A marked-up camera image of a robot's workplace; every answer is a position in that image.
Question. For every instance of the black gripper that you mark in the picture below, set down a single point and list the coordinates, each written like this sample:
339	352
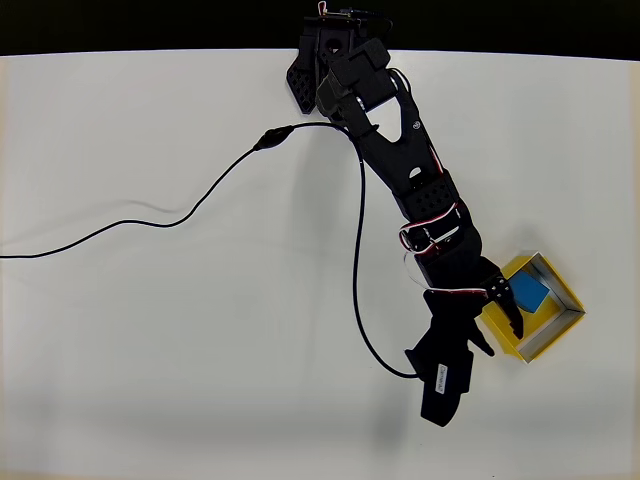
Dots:
462	307

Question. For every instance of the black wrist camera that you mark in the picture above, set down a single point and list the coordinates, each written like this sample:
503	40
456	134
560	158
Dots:
445	395

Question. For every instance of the yellow open box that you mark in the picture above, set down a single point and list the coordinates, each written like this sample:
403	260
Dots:
542	320

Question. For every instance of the blue cube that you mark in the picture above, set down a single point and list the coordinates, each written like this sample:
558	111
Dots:
530	292

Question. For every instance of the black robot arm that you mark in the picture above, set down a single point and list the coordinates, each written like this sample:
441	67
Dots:
395	155

